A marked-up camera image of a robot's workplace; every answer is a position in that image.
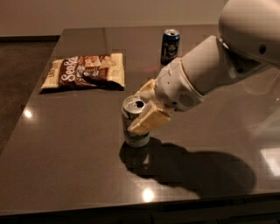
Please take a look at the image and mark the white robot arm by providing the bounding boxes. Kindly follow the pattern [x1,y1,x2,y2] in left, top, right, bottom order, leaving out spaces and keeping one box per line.
[128,0,280,135]

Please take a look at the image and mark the green and silver 7up can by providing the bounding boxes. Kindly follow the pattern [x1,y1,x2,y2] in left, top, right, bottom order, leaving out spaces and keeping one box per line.
[121,95,150,148]

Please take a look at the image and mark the brown and white chip bag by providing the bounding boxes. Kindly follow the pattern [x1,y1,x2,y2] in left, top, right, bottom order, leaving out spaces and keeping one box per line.
[41,53,125,89]

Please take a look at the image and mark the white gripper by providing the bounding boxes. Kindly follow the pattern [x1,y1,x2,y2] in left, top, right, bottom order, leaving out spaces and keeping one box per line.
[128,58,204,135]

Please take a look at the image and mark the dark blue soda can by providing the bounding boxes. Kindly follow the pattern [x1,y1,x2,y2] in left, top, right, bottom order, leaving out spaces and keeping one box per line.
[160,29,180,66]

